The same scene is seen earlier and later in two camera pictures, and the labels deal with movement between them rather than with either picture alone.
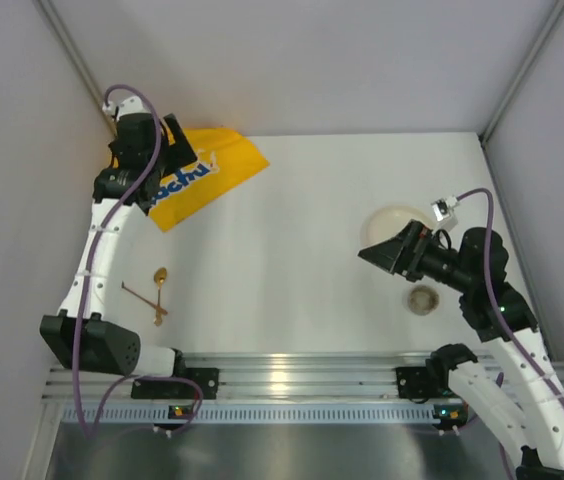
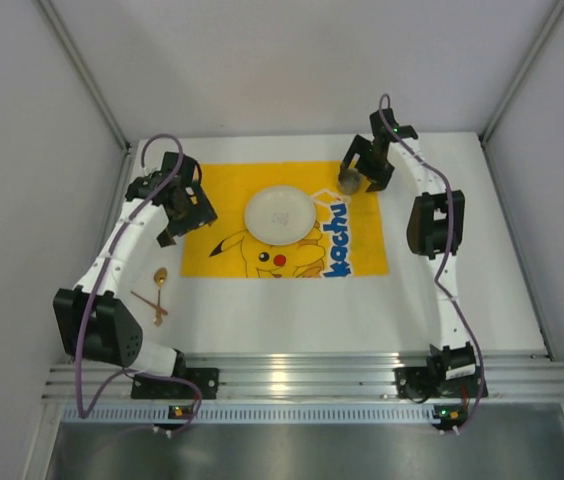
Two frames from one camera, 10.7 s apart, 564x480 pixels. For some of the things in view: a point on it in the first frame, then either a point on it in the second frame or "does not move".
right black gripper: x=413 y=253 -> x=367 y=161
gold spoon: x=160 y=276 does not move
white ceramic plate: x=382 y=221 -> x=279 y=215
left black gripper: x=173 y=145 -> x=194 y=211
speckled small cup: x=422 y=300 -> x=350 y=181
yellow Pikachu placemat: x=224 y=159 -> x=347 y=239
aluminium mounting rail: x=234 y=374 does not move
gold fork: x=159 y=309 does not move
